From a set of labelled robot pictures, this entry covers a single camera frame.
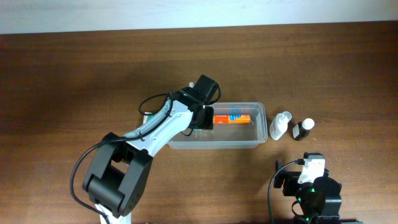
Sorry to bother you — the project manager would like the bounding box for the dark bottle white cap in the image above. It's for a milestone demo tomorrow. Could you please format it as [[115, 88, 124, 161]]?
[[292, 118, 315, 141]]

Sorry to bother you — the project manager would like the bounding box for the white spray bottle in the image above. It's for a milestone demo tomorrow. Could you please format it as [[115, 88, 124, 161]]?
[[269, 111, 292, 141]]

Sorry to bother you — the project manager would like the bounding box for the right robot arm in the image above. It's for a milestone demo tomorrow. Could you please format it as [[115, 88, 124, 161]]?
[[267, 159, 363, 224]]

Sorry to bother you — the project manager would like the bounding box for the white green Panadol box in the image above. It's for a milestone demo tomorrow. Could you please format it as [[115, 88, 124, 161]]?
[[142, 114, 154, 124]]

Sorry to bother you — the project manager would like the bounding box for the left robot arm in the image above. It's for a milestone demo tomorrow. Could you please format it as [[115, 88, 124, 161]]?
[[78, 75, 221, 223]]

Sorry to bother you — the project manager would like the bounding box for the clear plastic container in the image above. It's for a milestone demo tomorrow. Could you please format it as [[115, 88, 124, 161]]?
[[168, 102, 267, 149]]

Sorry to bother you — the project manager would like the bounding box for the orange Redoxon tube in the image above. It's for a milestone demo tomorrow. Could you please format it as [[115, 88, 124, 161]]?
[[213, 114, 251, 124]]

